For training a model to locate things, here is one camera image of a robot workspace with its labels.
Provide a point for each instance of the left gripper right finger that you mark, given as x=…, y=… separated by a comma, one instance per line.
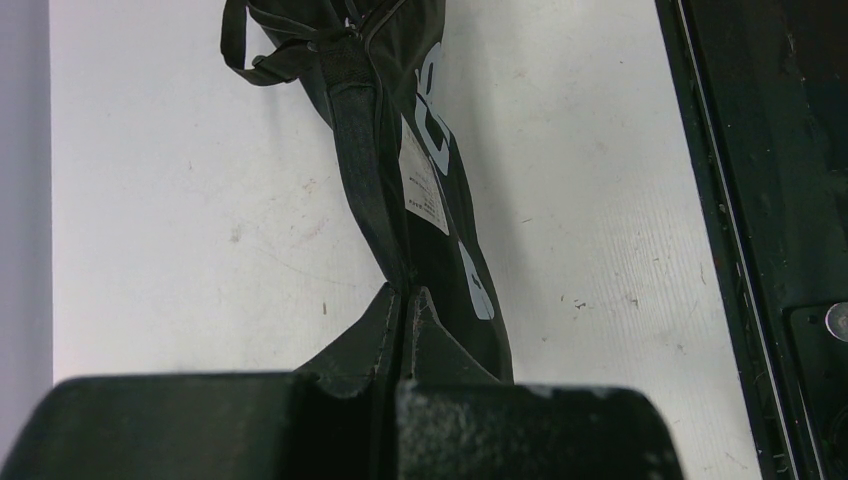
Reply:
x=454, y=420

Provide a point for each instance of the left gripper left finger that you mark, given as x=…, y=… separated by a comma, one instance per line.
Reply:
x=323, y=420

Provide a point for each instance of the black racket bag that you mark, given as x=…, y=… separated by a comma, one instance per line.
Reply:
x=370, y=70

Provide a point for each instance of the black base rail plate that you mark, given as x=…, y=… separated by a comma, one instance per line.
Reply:
x=762, y=92

